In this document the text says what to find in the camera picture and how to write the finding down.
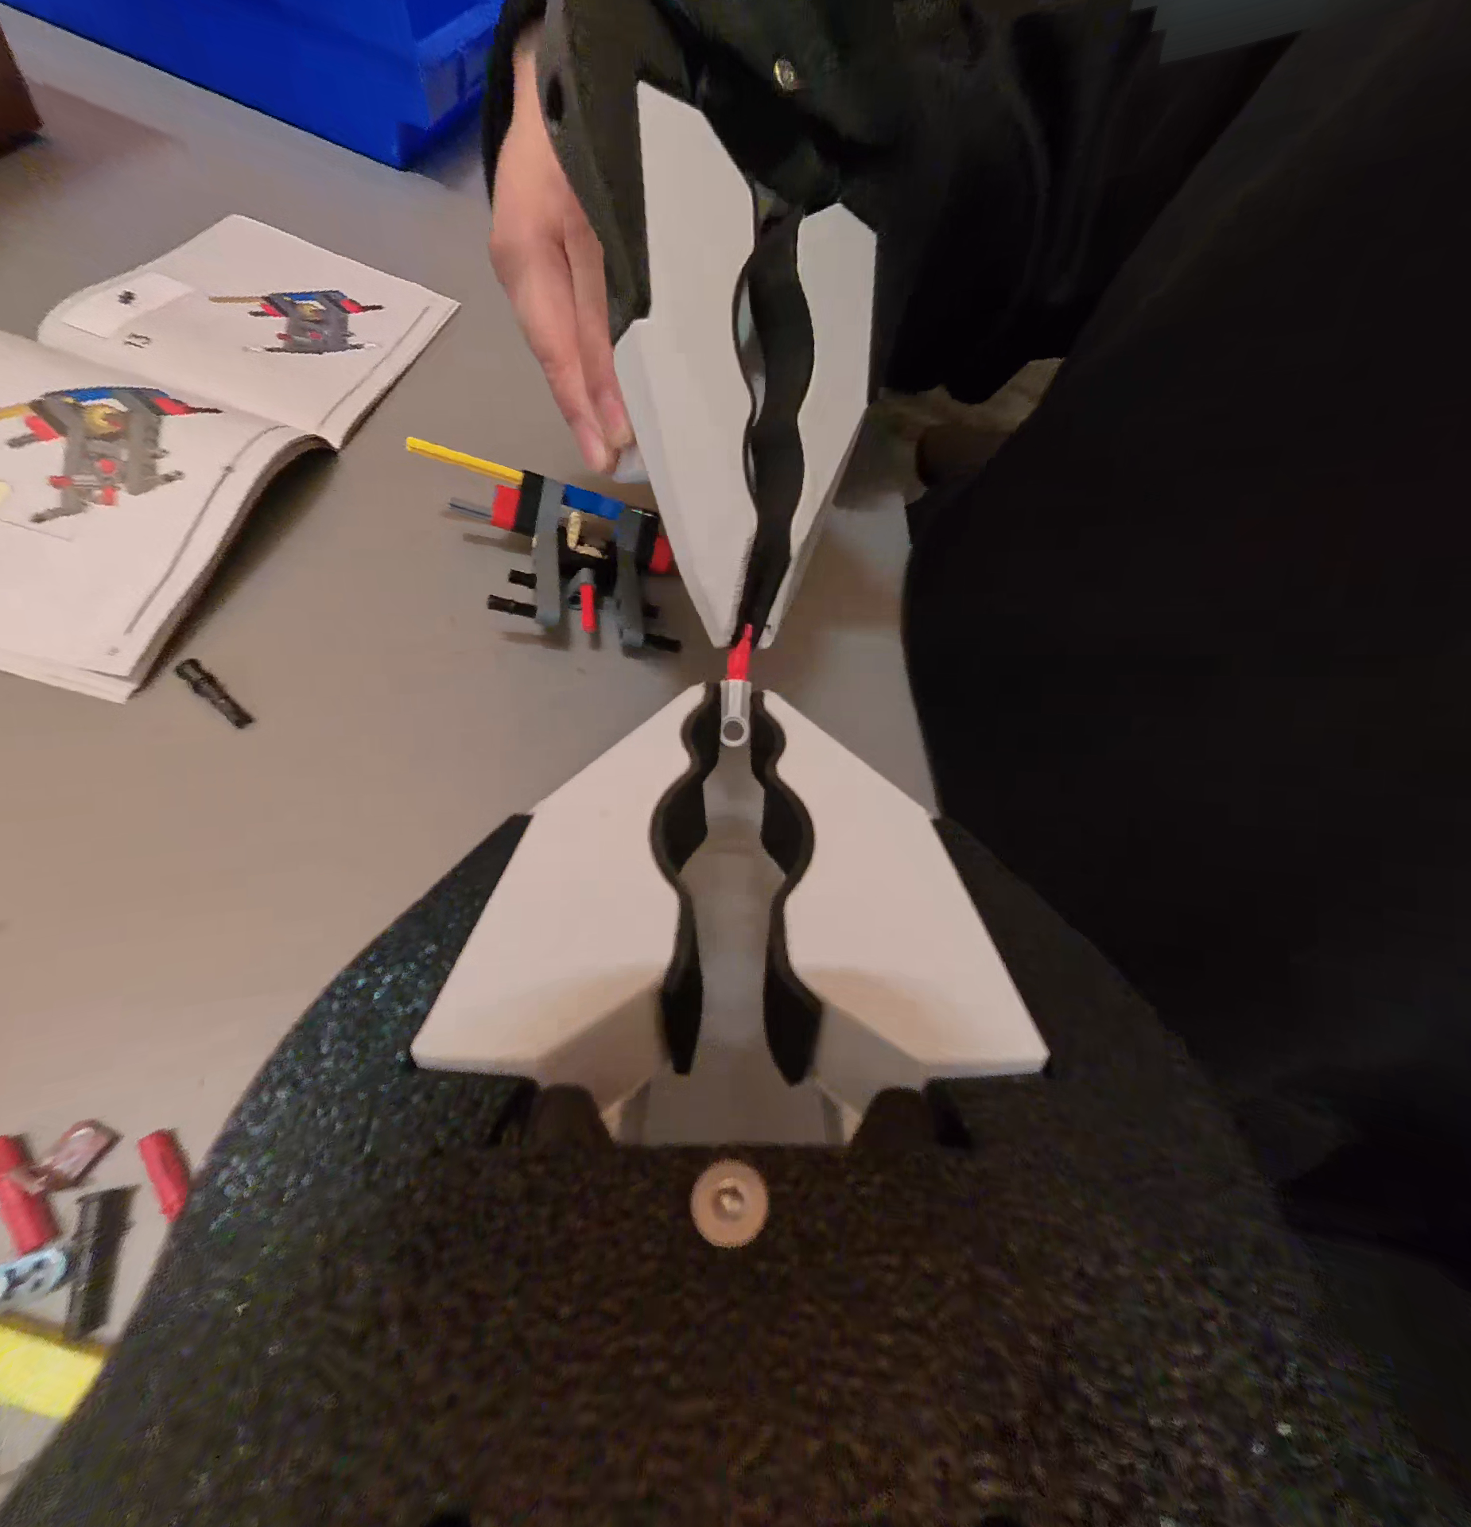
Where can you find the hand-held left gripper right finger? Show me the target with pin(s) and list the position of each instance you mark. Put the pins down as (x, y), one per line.
(914, 943)

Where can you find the black lego pin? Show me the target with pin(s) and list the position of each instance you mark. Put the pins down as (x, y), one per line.
(210, 693)

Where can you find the red lego axle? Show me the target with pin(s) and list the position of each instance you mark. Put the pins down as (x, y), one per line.
(741, 654)

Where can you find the open lego instruction booklet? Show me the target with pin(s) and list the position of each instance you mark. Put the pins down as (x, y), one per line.
(150, 537)

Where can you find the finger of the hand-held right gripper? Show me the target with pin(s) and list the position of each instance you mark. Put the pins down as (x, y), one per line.
(688, 358)
(837, 358)

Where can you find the pile of loose lego pieces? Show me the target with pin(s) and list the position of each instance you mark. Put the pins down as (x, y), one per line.
(19, 1194)

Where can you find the person's right forearm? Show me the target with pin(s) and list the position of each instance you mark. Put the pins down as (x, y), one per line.
(508, 19)

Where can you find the blue plastic bin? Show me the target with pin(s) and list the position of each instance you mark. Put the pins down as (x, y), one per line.
(270, 61)

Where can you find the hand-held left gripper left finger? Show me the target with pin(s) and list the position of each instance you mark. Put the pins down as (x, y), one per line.
(544, 943)

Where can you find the grey lego connector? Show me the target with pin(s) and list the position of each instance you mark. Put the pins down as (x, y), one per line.
(735, 722)

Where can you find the person's right hand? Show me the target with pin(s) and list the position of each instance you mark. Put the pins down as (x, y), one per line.
(544, 276)

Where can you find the partly built lego model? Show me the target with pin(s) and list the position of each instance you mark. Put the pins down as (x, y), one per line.
(557, 526)

